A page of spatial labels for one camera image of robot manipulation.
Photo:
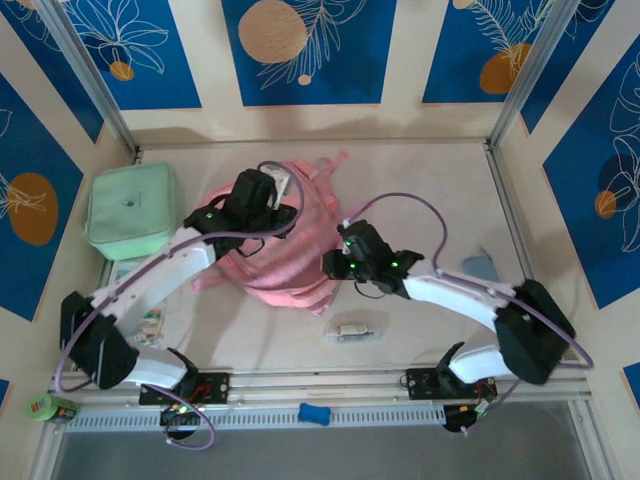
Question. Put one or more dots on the pink school backpack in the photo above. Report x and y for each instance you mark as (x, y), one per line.
(300, 260)

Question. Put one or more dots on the aluminium frame post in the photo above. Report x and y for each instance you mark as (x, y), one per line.
(530, 75)
(89, 75)

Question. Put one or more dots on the clear plastic stationery pouch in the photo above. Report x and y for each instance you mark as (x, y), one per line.
(355, 330)

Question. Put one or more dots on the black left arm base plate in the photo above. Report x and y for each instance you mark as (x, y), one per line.
(217, 387)

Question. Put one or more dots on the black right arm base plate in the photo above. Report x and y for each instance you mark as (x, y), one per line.
(420, 382)

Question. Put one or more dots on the aluminium table edge rail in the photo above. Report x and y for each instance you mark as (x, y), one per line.
(320, 385)

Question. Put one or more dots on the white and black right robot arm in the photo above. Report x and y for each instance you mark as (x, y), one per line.
(450, 295)

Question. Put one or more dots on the mint green zipped case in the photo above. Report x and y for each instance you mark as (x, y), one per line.
(130, 200)

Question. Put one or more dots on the green tape roll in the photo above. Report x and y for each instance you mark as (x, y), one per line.
(42, 406)

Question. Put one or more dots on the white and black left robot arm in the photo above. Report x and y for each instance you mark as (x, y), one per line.
(160, 270)

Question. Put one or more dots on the blue bone-shaped block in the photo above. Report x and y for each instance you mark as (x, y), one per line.
(314, 414)

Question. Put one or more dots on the light blue fabric pouch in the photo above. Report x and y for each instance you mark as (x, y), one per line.
(480, 267)

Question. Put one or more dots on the aluminium frame leg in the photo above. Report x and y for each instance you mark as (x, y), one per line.
(45, 460)
(592, 445)

